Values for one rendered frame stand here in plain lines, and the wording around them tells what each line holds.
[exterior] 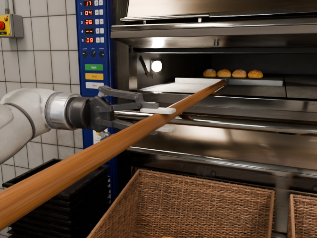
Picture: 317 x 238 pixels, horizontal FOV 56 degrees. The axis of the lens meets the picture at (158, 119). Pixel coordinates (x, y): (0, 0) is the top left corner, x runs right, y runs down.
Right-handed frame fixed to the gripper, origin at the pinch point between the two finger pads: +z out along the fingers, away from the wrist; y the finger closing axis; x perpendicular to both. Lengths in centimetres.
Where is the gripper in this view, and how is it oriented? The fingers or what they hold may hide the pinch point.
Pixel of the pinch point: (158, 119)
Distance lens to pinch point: 63.1
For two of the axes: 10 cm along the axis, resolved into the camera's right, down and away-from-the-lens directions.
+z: 9.3, 0.8, -3.5
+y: 0.0, 9.8, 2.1
